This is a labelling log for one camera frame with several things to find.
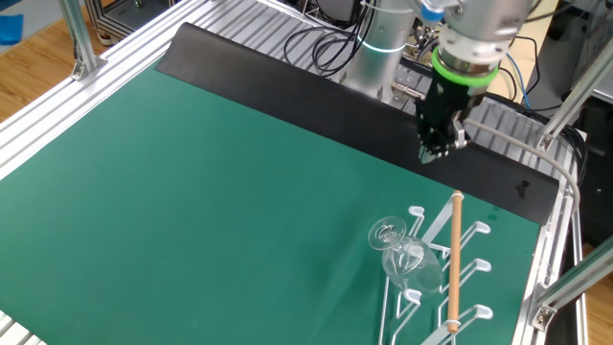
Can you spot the black equipment case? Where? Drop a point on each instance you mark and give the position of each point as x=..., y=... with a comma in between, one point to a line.
x=598, y=191

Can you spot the light wooden desk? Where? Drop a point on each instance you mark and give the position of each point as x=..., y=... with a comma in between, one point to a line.
x=524, y=67

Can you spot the black frame cart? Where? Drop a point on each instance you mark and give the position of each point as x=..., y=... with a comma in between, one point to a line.
x=120, y=19

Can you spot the grey metal cabinet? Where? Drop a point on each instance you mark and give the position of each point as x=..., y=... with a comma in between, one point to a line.
x=594, y=19

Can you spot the green table mat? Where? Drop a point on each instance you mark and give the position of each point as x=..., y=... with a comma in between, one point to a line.
x=191, y=191

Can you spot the aluminium frame post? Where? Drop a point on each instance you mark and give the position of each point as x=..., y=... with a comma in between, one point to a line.
x=574, y=96
x=574, y=282
x=76, y=33

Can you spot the silver wrist camera blue tip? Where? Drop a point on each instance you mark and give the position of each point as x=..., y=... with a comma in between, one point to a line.
x=431, y=13

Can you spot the black mat strip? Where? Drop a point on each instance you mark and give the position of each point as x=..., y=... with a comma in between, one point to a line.
x=287, y=91

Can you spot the clear wine glass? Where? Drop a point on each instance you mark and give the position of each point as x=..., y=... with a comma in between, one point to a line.
x=412, y=268

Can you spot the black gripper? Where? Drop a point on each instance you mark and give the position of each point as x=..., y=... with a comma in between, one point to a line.
x=440, y=110

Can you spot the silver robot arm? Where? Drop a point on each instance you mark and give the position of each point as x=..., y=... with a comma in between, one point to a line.
x=378, y=29

